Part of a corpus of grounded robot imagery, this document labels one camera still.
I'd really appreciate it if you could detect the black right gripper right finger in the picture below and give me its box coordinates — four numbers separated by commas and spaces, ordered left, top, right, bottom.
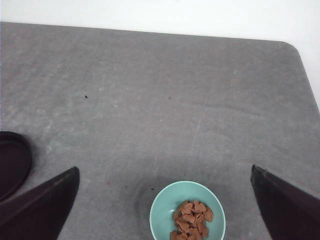
251, 165, 320, 240

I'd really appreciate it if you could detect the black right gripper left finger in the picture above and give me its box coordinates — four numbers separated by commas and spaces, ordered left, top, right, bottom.
0, 166, 80, 240

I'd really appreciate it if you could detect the black frying pan mint handle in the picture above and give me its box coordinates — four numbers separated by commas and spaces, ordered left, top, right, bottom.
0, 131, 32, 201

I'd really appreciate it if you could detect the brown beef cubes pile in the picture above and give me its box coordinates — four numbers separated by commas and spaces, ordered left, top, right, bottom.
170, 200, 215, 240

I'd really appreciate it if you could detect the teal ceramic bowl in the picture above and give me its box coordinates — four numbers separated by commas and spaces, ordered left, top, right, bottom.
149, 180, 227, 240

